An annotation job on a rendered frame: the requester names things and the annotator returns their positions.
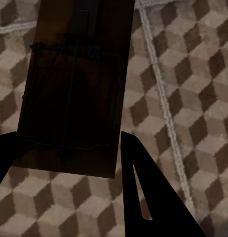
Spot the mousetrap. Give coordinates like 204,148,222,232
11,0,135,179

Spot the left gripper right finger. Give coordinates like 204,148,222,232
121,131,207,237

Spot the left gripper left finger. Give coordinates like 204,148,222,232
0,131,17,184

